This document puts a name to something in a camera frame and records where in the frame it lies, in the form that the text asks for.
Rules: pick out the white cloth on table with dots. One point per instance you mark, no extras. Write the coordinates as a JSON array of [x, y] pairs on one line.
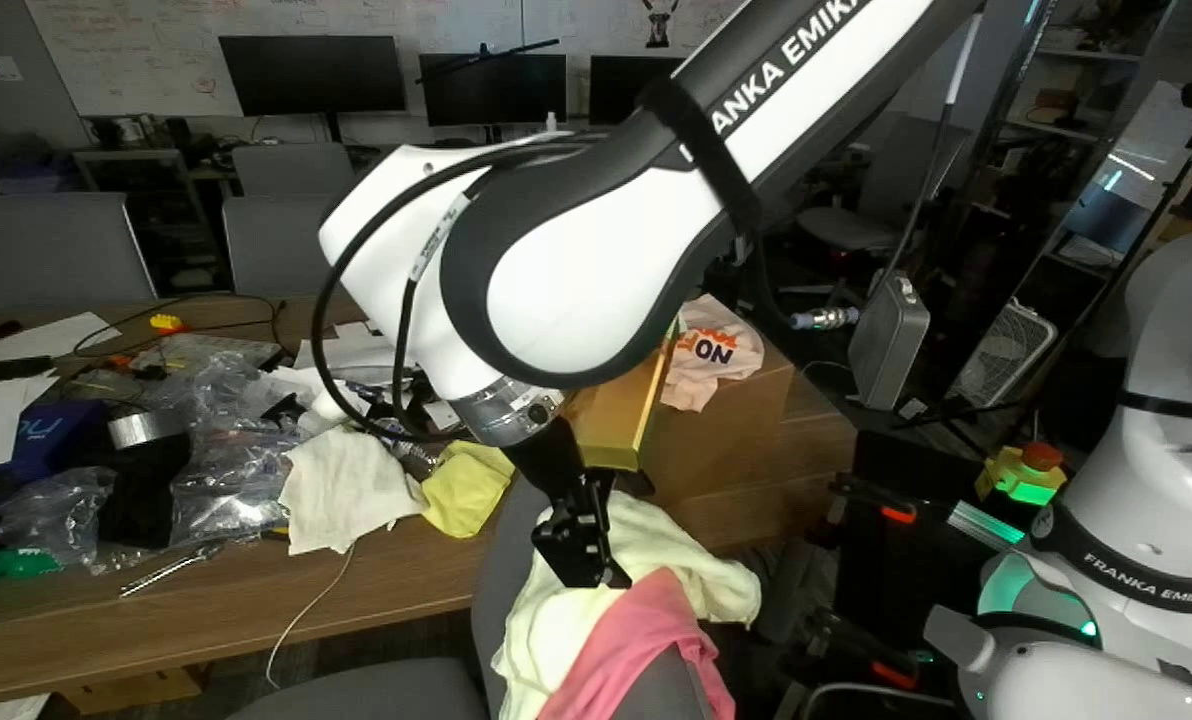
[[337, 490]]

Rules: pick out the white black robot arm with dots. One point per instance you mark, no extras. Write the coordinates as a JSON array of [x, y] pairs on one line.
[[526, 268]]

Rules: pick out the large cardboard box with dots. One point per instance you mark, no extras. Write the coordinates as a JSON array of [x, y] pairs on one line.
[[755, 467]]

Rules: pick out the pink towel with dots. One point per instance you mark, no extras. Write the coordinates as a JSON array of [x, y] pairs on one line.
[[644, 662]]

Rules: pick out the yellow cloth on table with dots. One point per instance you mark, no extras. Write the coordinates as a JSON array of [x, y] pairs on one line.
[[465, 490]]

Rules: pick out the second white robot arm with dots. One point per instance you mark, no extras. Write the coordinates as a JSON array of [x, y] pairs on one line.
[[1095, 613]]

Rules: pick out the clear plastic bags pile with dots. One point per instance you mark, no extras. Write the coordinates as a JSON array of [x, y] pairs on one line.
[[144, 469]]

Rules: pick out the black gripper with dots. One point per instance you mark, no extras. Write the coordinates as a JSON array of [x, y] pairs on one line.
[[575, 539]]

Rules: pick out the grey mesh office chair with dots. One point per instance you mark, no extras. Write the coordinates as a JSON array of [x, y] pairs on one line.
[[526, 625]]

